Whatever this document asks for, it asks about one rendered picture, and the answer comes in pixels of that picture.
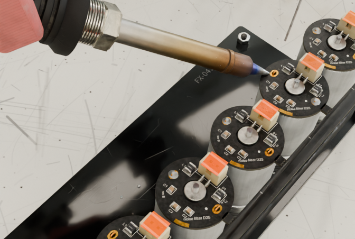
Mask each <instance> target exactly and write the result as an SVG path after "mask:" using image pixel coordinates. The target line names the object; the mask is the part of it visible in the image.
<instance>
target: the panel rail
mask: <svg viewBox="0 0 355 239"><path fill-rule="evenodd" d="M324 105H325V104H324ZM354 105H355V83H354V84H353V86H352V87H351V88H350V89H349V90H348V91H347V92H346V94H345V95H344V96H343V97H342V98H341V99H340V100H339V101H338V102H337V104H336V105H335V106H334V107H333V108H331V107H329V106H328V105H325V106H324V107H323V106H322V107H321V108H322V109H321V108H320V109H321V112H322V113H323V114H325V115H326V116H325V117H324V119H323V120H321V121H320V123H319V124H318V125H317V126H316V128H315V129H314V130H313V131H312V132H311V133H310V134H309V135H308V136H307V138H306V139H305V140H304V141H303V142H302V143H301V144H300V145H299V147H298V148H297V149H296V150H295V151H294V152H293V153H292V154H291V156H290V157H289V158H288V159H285V158H283V157H282V156H281V155H279V158H277V159H276V161H275V162H274V163H275V164H277V165H278V166H279V167H280V168H279V169H278V170H277V171H276V172H275V173H274V175H273V176H272V177H271V178H270V179H269V180H268V181H267V182H266V184H265V185H264V186H263V187H262V188H261V190H260V191H259V192H258V193H257V194H256V195H255V196H254V197H253V199H252V200H251V201H250V202H249V203H248V204H247V205H246V206H245V207H244V209H243V210H242V211H241V212H240V213H239V214H238V215H237V217H236V218H235V217H234V216H232V215H231V214H230V213H228V212H227V213H228V214H227V215H226V216H225V217H224V219H223V220H222V221H223V222H225V223H226V224H227V225H228V227H227V228H226V229H225V230H224V231H223V232H222V233H221V234H220V236H219V237H218V238H217V239H240V238H241V236H242V235H243V234H244V233H245V231H246V230H247V229H248V228H249V227H250V226H251V225H252V223H253V222H254V221H255V220H256V219H257V218H258V216H259V215H260V214H261V213H262V212H263V211H264V210H265V208H266V207H267V206H268V205H269V204H270V203H271V202H272V200H273V199H274V198H275V197H276V196H277V195H278V194H279V192H280V191H281V190H282V189H283V188H284V187H285V185H286V184H287V183H288V182H289V181H290V180H291V179H292V177H293V176H294V175H295V174H296V173H297V172H298V171H299V169H300V168H301V167H302V165H303V164H304V163H305V162H306V161H307V160H308V159H309V157H310V156H311V155H312V154H313V153H314V152H315V151H316V149H317V148H318V147H319V146H320V145H321V144H322V143H323V141H324V140H325V139H326V138H327V137H328V136H329V134H330V133H331V132H332V131H333V130H334V129H335V128H336V126H337V125H338V124H339V123H340V122H341V121H342V120H343V118H344V117H345V116H346V115H347V113H348V112H349V111H350V110H351V109H352V108H353V106H354Z"/></svg>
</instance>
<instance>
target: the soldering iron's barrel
mask: <svg viewBox="0 0 355 239"><path fill-rule="evenodd" d="M122 17H123V15H122V13H121V11H120V10H119V8H118V7H117V5H116V4H113V3H109V2H106V1H100V0H90V5H89V11H88V16H87V20H86V23H85V27H84V29H83V32H82V35H81V37H80V40H79V42H78V43H81V44H85V45H89V46H92V47H93V48H95V49H98V50H102V51H106V52H107V51H108V50H109V49H110V48H111V46H112V45H113V44H114V42H116V43H120V44H124V45H127V46H130V47H133V48H138V49H141V50H145V51H148V52H152V53H156V54H159V55H162V56H166V57H169V58H173V59H176V60H181V61H184V62H188V63H191V64H194V65H198V66H202V67H205V68H209V69H212V70H216V71H219V72H220V73H224V74H230V75H233V76H237V77H241V78H245V77H247V76H249V75H250V73H251V71H252V69H253V61H252V59H251V57H250V56H247V55H244V54H241V53H238V52H234V51H233V50H230V49H224V48H220V47H217V46H214V45H211V44H207V43H204V42H201V41H197V40H194V39H190V38H187V37H184V36H181V35H177V34H174V33H171V32H167V31H163V30H160V29H157V28H154V27H151V26H147V25H144V24H140V23H137V22H134V21H130V20H127V19H124V18H122Z"/></svg>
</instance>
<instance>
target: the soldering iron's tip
mask: <svg viewBox="0 0 355 239"><path fill-rule="evenodd" d="M250 75H269V72H268V71H267V70H265V69H263V68H262V67H260V66H258V65H256V64H255V63H253V69H252V71H251V73H250Z"/></svg>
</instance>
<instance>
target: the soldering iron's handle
mask: <svg viewBox="0 0 355 239"><path fill-rule="evenodd" d="M33 1H34V4H35V7H36V9H37V12H38V15H39V17H40V20H41V23H42V25H43V29H44V31H43V37H42V39H41V40H39V42H40V43H42V44H45V45H48V46H49V47H50V48H51V50H52V51H53V52H54V53H55V54H59V55H62V56H68V55H69V54H71V53H72V51H73V50H74V49H75V47H76V46H77V44H78V42H79V40H80V37H81V35H82V32H83V29H84V27H85V23H86V20H87V16H88V11H89V5H90V0H33Z"/></svg>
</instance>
